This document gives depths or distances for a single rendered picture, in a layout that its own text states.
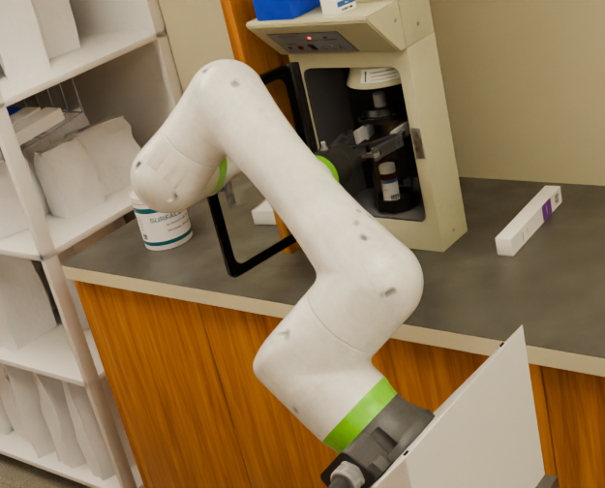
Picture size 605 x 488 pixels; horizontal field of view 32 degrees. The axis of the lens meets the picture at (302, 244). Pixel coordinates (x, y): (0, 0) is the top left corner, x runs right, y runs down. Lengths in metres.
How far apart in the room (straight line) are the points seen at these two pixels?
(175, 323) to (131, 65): 1.09
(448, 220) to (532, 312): 0.39
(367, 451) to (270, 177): 0.41
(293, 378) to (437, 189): 0.94
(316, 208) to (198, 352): 1.21
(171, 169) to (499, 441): 0.65
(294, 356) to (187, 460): 1.51
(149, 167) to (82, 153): 1.54
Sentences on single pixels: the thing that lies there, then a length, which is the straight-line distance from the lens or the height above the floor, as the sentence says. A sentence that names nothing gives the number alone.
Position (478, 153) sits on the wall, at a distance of 2.72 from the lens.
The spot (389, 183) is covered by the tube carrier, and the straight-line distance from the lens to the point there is 2.36.
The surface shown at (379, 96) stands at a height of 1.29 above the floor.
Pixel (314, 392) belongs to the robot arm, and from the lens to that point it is 1.45.
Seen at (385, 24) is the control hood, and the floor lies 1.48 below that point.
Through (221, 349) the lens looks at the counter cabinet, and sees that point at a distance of 2.55.
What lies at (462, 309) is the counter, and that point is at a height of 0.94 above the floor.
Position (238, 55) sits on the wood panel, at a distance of 2.35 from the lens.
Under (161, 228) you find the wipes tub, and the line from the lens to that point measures 2.68.
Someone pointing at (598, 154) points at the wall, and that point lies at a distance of 2.57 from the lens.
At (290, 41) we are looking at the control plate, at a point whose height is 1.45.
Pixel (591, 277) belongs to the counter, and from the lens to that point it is 2.15.
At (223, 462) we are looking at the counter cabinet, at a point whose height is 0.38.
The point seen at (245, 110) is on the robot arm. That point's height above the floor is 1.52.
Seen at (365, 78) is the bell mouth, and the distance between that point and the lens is 2.29.
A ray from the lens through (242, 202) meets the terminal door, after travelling 2.30.
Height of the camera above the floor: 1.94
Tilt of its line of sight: 23 degrees down
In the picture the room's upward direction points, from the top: 13 degrees counter-clockwise
